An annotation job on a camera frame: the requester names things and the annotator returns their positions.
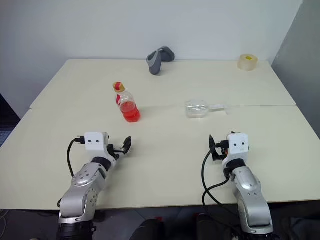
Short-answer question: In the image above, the grey partition panel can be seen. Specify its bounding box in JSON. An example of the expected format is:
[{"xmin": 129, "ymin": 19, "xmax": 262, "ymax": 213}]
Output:
[{"xmin": 271, "ymin": 0, "xmax": 320, "ymax": 141}]

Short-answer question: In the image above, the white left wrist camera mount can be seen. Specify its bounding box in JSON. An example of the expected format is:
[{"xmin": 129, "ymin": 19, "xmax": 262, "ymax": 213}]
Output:
[{"xmin": 84, "ymin": 131, "xmax": 109, "ymax": 152}]

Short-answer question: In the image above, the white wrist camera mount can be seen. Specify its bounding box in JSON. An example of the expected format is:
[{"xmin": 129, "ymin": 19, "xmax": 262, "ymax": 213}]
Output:
[
  {"xmin": 222, "ymin": 132, "xmax": 250, "ymax": 166},
  {"xmin": 84, "ymin": 131, "xmax": 109, "ymax": 152}
]

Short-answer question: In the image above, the grey handheld controller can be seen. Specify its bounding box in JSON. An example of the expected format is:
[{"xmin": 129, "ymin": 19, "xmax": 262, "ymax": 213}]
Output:
[{"xmin": 146, "ymin": 45, "xmax": 175, "ymax": 76}]

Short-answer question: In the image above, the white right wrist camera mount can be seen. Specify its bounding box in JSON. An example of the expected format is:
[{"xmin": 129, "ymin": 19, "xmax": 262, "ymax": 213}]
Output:
[{"xmin": 222, "ymin": 132, "xmax": 250, "ymax": 166}]

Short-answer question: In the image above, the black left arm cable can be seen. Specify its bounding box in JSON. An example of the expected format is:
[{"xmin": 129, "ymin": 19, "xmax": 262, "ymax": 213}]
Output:
[{"xmin": 66, "ymin": 136, "xmax": 86, "ymax": 179}]

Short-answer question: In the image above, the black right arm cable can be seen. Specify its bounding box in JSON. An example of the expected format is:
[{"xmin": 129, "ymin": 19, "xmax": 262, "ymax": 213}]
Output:
[{"xmin": 201, "ymin": 146, "xmax": 232, "ymax": 218}]

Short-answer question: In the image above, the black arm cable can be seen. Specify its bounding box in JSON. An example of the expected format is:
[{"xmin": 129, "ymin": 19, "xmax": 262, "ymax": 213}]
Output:
[
  {"xmin": 201, "ymin": 146, "xmax": 232, "ymax": 218},
  {"xmin": 66, "ymin": 136, "xmax": 86, "ymax": 179}
]

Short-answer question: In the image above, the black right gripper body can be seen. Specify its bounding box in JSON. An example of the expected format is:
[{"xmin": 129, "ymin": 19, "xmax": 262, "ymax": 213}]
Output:
[{"xmin": 212, "ymin": 140, "xmax": 229, "ymax": 162}]

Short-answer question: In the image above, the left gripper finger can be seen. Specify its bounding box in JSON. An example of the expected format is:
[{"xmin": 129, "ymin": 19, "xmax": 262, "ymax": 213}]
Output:
[{"xmin": 121, "ymin": 135, "xmax": 133, "ymax": 155}]

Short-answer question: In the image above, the translucent tape roll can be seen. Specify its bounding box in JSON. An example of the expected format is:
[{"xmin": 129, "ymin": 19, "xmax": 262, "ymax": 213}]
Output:
[{"xmin": 237, "ymin": 53, "xmax": 259, "ymax": 73}]

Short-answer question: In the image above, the bottle with red liquid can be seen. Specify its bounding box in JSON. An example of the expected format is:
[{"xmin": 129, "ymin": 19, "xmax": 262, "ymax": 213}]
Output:
[{"xmin": 112, "ymin": 81, "xmax": 142, "ymax": 124}]

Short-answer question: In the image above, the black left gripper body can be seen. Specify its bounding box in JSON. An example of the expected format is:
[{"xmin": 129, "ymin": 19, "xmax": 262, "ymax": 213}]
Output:
[{"xmin": 106, "ymin": 143, "xmax": 126, "ymax": 160}]

